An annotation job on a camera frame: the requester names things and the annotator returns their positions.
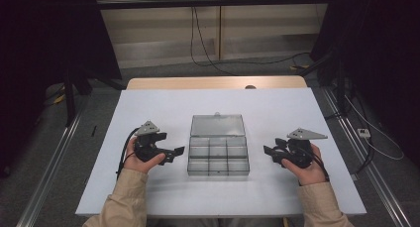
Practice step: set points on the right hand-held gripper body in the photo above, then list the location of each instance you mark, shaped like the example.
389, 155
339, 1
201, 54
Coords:
298, 151

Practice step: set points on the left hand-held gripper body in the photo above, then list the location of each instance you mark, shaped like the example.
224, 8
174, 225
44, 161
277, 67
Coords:
147, 144

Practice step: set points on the clear grey plastic compartment box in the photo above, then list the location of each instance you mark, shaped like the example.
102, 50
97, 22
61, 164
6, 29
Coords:
218, 151

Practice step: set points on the person's left hand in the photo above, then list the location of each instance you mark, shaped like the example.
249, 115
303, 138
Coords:
138, 162

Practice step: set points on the person's right hand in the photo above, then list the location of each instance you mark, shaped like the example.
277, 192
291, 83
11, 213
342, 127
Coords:
308, 172

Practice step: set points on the white table mat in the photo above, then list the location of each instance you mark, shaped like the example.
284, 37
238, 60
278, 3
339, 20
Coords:
264, 187

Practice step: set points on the white power adapter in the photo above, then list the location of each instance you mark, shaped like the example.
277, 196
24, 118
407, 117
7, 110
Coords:
363, 133

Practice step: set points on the wooden table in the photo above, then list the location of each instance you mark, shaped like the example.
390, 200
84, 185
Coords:
198, 83

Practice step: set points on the black metal stand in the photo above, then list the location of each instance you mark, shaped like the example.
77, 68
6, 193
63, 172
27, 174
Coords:
70, 98
340, 88

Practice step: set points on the black curtain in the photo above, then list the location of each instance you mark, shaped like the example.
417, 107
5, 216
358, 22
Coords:
379, 55
39, 38

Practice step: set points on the black horizontal bar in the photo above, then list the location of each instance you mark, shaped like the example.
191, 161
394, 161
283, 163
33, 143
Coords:
214, 2

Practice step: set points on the aluminium floor rail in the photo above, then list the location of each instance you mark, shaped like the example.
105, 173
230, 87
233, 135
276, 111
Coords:
49, 167
366, 167

